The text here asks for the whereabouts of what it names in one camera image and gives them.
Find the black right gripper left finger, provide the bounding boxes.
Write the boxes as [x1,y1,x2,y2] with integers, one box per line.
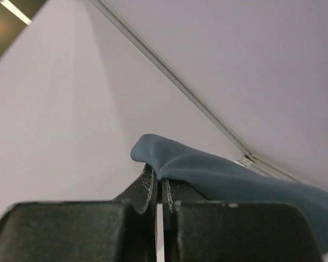
[0,165,156,261]

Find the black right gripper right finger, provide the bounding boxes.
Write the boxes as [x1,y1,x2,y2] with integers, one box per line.
[162,180,323,261]

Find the blue-grey t-shirt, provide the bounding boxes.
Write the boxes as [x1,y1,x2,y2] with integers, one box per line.
[130,134,328,254]

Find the ceiling light strip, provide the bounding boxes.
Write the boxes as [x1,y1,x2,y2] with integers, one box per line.
[0,0,32,25]

